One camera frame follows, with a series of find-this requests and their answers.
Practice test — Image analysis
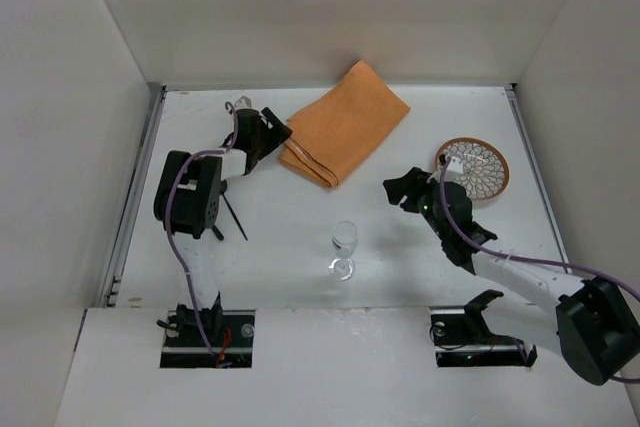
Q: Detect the patterned ceramic plate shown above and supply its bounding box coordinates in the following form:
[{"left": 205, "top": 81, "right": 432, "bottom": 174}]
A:
[{"left": 434, "top": 137, "right": 510, "bottom": 201}]

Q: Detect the orange cloth placemat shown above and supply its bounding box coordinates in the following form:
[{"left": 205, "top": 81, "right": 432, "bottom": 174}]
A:
[{"left": 279, "top": 60, "right": 410, "bottom": 189}]

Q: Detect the black spoon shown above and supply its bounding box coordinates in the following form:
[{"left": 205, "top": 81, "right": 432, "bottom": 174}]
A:
[{"left": 221, "top": 193, "right": 249, "bottom": 242}]

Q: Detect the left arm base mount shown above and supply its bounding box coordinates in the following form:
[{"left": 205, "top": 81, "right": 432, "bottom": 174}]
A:
[{"left": 156, "top": 303, "right": 256, "bottom": 369}]

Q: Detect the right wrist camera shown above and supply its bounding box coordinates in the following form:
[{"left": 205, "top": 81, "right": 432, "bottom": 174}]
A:
[{"left": 440, "top": 156, "right": 464, "bottom": 182}]

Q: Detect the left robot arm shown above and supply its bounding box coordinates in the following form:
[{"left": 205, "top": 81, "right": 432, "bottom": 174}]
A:
[{"left": 153, "top": 103, "right": 292, "bottom": 332}]

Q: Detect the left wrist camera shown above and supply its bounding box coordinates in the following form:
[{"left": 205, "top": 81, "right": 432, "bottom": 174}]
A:
[{"left": 233, "top": 96, "right": 253, "bottom": 111}]

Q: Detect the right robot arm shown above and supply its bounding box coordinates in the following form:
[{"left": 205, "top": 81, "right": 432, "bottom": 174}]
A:
[{"left": 382, "top": 152, "right": 639, "bottom": 385}]

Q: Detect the left aluminium rail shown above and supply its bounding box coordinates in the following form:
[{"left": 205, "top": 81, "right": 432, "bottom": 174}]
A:
[{"left": 94, "top": 82, "right": 166, "bottom": 308}]

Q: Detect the aluminium rail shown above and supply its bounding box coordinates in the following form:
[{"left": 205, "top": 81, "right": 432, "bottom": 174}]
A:
[
  {"left": 505, "top": 84, "right": 568, "bottom": 261},
  {"left": 94, "top": 82, "right": 166, "bottom": 308}
]

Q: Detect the gold fork with dark handle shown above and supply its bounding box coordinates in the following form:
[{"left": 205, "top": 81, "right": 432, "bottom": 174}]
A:
[{"left": 211, "top": 225, "right": 225, "bottom": 242}]

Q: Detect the right aluminium rail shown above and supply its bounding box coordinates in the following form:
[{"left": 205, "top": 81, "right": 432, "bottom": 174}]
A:
[{"left": 505, "top": 84, "right": 568, "bottom": 261}]

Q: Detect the clear wine glass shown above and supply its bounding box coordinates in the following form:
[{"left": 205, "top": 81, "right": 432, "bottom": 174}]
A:
[{"left": 329, "top": 221, "right": 359, "bottom": 281}]

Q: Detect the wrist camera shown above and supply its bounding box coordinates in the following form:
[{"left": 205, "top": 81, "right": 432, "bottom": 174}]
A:
[
  {"left": 233, "top": 96, "right": 253, "bottom": 111},
  {"left": 440, "top": 156, "right": 464, "bottom": 182}
]

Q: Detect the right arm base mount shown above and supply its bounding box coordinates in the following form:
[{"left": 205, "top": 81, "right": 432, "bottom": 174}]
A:
[{"left": 429, "top": 289, "right": 538, "bottom": 368}]

